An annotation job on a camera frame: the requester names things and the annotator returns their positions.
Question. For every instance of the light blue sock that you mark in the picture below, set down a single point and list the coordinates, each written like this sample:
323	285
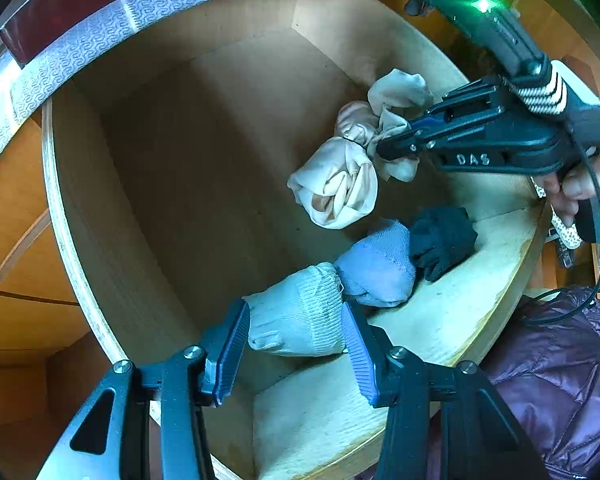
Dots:
377	271

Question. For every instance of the pale green ribbed sock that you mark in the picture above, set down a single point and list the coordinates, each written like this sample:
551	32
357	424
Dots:
299	316

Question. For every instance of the dark grey sock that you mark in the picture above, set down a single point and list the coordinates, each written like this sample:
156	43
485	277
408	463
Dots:
441	238

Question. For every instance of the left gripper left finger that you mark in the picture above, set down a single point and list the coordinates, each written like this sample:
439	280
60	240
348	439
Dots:
108	438

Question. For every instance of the open wooden drawer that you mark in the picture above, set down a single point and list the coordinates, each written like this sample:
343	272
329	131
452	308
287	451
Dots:
165	164

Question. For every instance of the wooden cabinet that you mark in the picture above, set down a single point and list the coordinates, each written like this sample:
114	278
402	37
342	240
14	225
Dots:
49	358

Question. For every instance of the person's right hand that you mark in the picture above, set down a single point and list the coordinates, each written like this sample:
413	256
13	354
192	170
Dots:
565	194

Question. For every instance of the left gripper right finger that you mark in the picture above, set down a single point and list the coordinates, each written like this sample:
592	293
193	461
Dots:
443	421

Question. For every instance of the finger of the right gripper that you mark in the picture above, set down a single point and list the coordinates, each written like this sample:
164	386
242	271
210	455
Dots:
464	101
456	141

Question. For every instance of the dark purple puffer jacket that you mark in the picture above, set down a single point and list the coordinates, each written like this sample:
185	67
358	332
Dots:
549	376

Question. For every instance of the peach sock bundle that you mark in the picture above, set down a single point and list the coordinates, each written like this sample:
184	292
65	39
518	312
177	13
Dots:
338	185

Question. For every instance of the cream yellow sock bundle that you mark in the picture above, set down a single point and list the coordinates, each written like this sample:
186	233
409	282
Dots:
389	97

